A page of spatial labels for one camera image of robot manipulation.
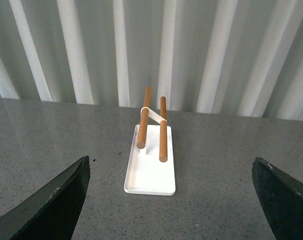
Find white towel rack wooden bars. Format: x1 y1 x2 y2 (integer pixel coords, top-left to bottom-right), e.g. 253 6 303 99
123 86 176 196

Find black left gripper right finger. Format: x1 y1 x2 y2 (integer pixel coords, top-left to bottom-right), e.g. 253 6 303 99
252 157 303 240

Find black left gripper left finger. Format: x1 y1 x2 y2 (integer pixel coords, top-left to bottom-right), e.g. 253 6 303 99
0 156 91 240

